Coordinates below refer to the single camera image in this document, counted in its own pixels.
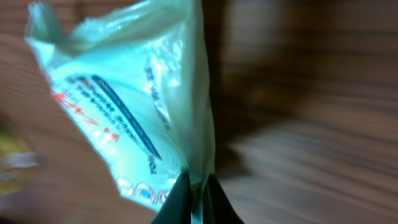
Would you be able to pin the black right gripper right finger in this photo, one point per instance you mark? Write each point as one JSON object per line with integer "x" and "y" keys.
{"x": 216, "y": 207}

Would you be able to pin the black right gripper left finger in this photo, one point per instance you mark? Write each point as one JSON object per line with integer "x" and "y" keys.
{"x": 177, "y": 208}

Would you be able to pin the teal wet wipes pack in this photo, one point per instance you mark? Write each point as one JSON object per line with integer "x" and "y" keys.
{"x": 136, "y": 83}

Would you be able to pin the green noodle snack pack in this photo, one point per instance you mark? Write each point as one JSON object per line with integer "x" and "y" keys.
{"x": 18, "y": 163}

